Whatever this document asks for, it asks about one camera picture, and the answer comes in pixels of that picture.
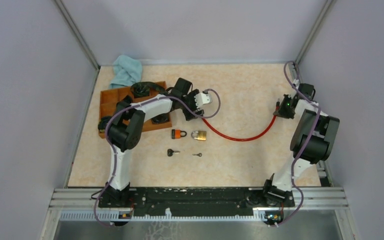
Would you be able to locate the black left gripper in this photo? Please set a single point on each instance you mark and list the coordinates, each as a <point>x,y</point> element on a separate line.
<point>191,95</point>

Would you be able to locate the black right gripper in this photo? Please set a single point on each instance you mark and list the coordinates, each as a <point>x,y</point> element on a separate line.
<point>281,113</point>

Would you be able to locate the orange black padlock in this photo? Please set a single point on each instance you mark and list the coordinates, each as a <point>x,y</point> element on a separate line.
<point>177,134</point>

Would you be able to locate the brass padlock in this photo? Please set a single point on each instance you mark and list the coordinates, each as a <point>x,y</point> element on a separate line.
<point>199,135</point>

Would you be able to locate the black head key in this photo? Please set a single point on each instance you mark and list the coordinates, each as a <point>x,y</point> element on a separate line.
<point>171,152</point>

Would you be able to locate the small silver key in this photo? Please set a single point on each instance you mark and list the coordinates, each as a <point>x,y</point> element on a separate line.
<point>197,154</point>

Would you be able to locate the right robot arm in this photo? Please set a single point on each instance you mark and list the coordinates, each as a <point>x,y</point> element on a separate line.
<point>311,142</point>

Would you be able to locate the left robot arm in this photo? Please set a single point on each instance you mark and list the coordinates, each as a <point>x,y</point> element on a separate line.
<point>124,129</point>

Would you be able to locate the rolled dark tie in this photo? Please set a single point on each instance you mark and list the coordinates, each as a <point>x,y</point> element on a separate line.
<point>160,119</point>

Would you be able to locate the dark patterned tie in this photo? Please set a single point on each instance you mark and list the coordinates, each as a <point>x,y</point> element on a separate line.
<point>143,89</point>

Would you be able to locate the rolled tie middle tray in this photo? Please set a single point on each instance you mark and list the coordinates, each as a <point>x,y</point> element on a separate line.
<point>124,103</point>

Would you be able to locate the light blue towel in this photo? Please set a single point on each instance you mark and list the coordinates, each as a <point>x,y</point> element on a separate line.
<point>127,72</point>

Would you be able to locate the rolled tie at tray corner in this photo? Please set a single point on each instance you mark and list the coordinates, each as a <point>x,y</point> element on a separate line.
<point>102,124</point>

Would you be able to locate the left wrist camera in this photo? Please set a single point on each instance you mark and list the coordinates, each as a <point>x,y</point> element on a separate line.
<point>202,99</point>

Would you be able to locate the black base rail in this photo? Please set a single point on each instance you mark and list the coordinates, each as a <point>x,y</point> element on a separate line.
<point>194,198</point>

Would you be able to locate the white slotted cable duct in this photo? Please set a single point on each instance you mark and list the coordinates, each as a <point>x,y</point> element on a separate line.
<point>105,216</point>

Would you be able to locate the aluminium frame post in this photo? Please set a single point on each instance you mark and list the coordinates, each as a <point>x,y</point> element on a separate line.
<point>74,29</point>

